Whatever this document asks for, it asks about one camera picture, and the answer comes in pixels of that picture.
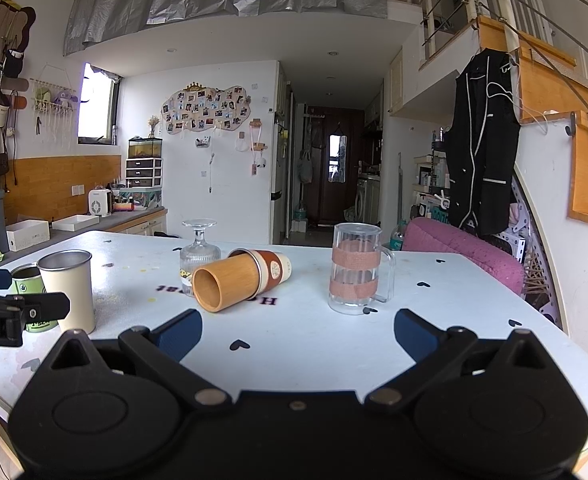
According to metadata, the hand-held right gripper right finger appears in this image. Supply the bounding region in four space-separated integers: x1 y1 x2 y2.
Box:
365 308 557 407

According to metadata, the glass fish tank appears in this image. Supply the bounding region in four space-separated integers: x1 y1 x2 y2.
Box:
127 136 164 160

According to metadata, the black jacket with white trim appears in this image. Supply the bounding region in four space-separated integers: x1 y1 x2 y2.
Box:
446 48 523 237

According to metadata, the window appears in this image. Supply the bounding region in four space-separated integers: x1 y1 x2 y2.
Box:
77 62 121 146

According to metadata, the white cardboard box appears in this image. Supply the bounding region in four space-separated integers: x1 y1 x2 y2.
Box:
6 219 51 252

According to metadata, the white macrame wall hanging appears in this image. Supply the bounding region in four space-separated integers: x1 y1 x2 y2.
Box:
30 64 80 147

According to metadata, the dark red door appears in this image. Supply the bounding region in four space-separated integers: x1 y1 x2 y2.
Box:
318 106 366 224

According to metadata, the pink cushioned chair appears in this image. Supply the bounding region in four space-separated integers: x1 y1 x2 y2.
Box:
402 217 526 297

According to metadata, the bamboo cup with brown band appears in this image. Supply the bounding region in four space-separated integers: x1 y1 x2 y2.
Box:
192 248 293 314

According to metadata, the washing machine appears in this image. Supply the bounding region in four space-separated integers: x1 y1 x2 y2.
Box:
356 174 381 227

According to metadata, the small drawer unit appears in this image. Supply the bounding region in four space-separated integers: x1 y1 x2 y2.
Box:
125 158 164 189

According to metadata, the plastic water bottle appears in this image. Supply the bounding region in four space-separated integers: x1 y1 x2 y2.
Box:
390 219 408 252

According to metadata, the clear glass goblet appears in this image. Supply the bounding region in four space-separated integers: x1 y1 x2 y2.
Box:
179 218 221 297

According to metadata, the white perforated panel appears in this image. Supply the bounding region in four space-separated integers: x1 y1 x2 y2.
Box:
494 172 536 261

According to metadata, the wooden staircase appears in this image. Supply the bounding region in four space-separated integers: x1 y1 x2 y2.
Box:
476 14 588 233

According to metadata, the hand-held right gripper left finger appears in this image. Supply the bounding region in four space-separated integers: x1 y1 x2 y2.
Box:
36 308 234 408

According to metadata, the cloud-shaped photo board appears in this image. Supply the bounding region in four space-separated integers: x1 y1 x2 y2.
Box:
161 82 252 135

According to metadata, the glass mug with brown bands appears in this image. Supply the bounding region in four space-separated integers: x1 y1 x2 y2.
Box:
328 222 397 316

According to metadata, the white shallow tray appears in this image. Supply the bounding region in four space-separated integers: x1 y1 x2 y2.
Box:
51 214 100 232

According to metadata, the white countertop appliance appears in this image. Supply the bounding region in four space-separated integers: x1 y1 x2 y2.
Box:
87 188 114 218

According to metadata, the cream metal cup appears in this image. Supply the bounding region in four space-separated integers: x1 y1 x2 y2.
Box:
37 249 97 335

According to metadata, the metal stair railing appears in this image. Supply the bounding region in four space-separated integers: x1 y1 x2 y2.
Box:
414 0 588 126

